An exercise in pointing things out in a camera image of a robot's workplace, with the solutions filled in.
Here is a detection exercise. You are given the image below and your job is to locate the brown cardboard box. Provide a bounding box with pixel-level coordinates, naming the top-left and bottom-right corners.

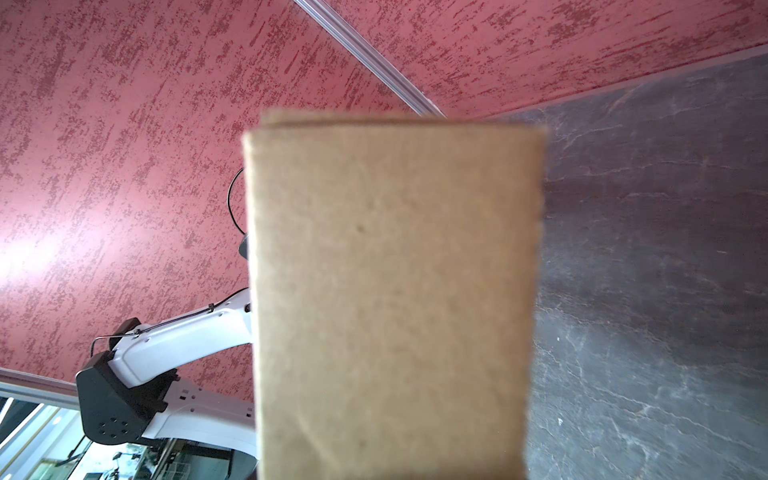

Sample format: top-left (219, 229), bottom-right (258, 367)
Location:
top-left (243, 110), bottom-right (549, 479)

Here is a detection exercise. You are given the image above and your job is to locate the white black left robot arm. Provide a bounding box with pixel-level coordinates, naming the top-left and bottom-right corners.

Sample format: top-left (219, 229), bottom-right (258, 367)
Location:
top-left (75, 288), bottom-right (259, 458)

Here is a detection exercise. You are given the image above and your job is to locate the left rear aluminium corner post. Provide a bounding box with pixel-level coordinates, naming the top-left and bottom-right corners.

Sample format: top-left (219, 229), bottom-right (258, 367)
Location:
top-left (294, 0), bottom-right (445, 117)

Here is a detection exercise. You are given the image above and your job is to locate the black left camera cable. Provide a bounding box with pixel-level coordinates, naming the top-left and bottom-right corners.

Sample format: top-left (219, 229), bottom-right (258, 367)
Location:
top-left (226, 167), bottom-right (248, 237)

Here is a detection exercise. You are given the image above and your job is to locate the aluminium front frame rail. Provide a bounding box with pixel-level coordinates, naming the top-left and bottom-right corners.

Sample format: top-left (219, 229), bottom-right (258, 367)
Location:
top-left (0, 368), bottom-right (79, 410)

